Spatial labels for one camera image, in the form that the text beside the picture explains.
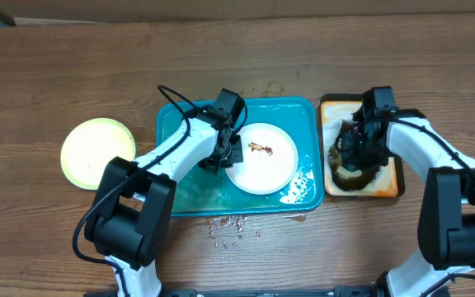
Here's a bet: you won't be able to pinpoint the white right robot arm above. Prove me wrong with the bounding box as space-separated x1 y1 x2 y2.
334 109 475 296

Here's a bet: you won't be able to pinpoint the orange soapy tray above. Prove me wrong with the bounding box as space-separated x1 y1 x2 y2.
319 93 405 198

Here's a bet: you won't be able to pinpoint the yellow plate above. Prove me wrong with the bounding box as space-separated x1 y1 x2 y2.
60 118 136 190

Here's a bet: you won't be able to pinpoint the white plate with sauce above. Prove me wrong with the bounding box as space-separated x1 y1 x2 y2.
226 123 299 195

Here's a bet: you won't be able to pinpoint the teal plastic tray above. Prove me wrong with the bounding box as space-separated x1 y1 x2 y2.
172 97 325 217

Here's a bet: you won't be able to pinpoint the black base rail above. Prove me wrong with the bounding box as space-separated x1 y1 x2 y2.
84 284 387 297

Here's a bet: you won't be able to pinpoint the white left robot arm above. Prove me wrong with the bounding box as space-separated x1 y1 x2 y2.
74 118 243 296

